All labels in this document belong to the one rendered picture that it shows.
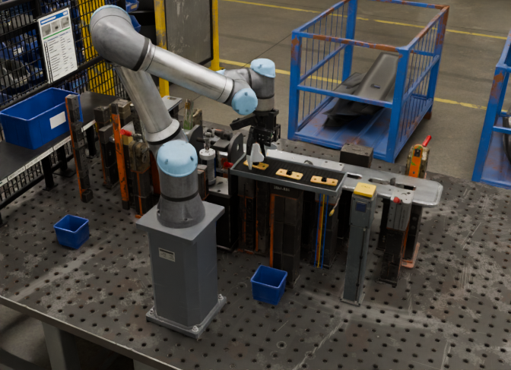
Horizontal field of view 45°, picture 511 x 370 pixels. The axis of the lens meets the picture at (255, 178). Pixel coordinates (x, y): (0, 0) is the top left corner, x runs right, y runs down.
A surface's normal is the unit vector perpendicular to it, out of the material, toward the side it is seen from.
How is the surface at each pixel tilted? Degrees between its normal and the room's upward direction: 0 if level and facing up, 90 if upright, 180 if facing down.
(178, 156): 7
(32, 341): 0
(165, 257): 90
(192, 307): 90
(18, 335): 0
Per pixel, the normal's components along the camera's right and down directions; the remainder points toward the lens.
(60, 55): 0.93, 0.20
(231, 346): 0.01, -0.86
